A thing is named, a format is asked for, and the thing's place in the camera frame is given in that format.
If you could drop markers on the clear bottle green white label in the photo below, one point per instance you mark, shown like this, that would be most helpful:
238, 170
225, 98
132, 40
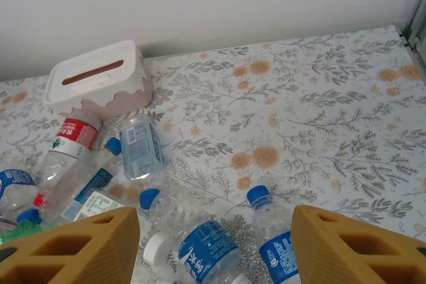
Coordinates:
100, 204

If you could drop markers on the clear bottle teal label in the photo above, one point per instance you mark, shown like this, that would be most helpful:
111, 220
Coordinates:
96, 177

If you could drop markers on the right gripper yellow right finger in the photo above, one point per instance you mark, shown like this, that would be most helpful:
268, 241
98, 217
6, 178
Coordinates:
359, 257

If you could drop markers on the aluminium frame post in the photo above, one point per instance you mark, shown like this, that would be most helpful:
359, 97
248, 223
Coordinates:
419, 8

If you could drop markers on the white pink tissue box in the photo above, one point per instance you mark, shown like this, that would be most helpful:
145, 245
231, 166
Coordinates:
100, 97

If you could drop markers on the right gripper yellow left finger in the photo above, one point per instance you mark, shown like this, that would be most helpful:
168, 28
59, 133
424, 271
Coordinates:
66, 254

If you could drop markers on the floral table mat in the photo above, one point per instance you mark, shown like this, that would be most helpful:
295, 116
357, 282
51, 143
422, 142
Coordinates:
299, 114

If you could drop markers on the clear bottle light blue label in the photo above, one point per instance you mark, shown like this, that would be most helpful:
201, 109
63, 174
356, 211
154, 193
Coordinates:
139, 151

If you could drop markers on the green plastic bottle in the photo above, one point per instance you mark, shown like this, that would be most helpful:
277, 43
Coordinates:
13, 232

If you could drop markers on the clear bottle red label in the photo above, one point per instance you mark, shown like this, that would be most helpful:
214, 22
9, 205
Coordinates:
78, 134

